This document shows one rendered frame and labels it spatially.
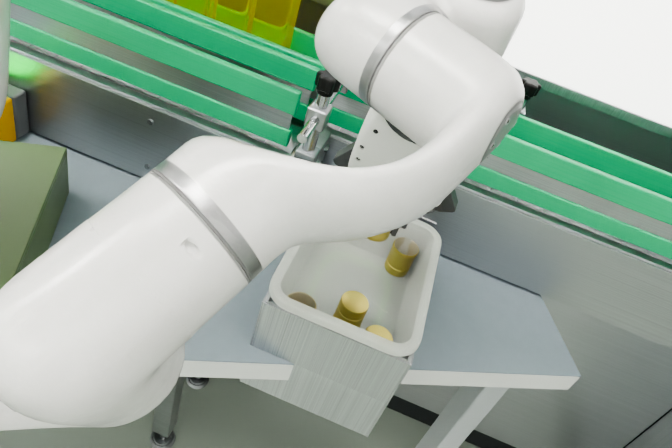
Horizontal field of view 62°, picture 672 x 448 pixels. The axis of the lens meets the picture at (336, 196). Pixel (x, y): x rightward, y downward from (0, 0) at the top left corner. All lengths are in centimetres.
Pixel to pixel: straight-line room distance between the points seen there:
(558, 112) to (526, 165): 20
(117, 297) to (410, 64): 21
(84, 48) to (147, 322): 57
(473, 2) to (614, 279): 56
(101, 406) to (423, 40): 27
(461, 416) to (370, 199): 68
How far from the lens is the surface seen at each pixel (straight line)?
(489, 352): 78
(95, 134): 84
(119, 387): 31
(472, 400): 91
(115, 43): 77
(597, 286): 88
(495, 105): 33
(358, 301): 66
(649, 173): 89
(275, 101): 69
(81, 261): 29
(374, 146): 52
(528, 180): 80
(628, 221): 84
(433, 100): 34
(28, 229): 67
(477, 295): 84
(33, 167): 74
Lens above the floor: 129
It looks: 38 degrees down
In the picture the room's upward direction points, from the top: 19 degrees clockwise
